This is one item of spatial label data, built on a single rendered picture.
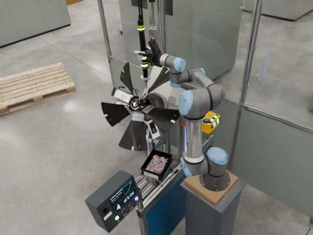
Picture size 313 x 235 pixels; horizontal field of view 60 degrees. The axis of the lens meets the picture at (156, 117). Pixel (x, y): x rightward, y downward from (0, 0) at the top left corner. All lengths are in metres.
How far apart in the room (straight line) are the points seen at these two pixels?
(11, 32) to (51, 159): 4.32
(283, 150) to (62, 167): 2.42
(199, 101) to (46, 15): 6.54
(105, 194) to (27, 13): 6.30
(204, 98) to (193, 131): 0.19
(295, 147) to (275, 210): 0.78
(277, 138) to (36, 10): 6.28
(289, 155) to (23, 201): 2.67
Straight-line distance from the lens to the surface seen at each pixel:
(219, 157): 1.56
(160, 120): 1.93
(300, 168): 2.62
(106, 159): 3.37
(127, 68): 2.18
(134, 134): 2.07
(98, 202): 1.43
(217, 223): 1.83
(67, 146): 3.71
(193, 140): 1.42
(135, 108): 2.04
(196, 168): 1.53
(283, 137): 2.47
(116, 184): 1.48
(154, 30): 2.36
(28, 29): 7.44
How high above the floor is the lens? 2.39
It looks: 38 degrees down
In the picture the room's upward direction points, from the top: 4 degrees counter-clockwise
